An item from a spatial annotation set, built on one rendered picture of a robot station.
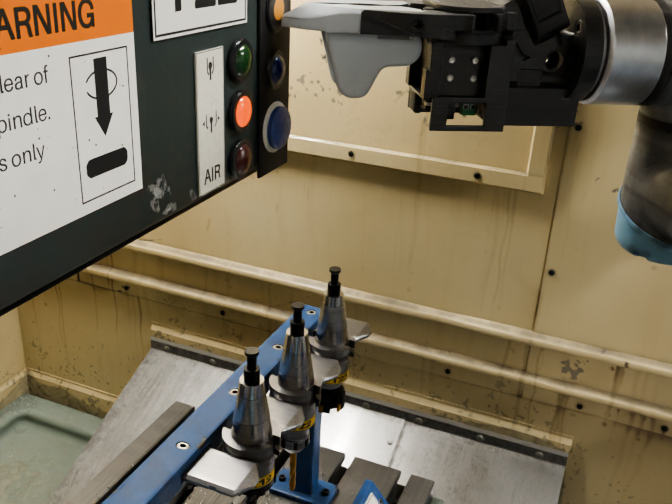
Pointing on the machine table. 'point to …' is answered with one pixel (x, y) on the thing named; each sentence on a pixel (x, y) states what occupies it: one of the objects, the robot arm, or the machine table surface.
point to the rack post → (307, 474)
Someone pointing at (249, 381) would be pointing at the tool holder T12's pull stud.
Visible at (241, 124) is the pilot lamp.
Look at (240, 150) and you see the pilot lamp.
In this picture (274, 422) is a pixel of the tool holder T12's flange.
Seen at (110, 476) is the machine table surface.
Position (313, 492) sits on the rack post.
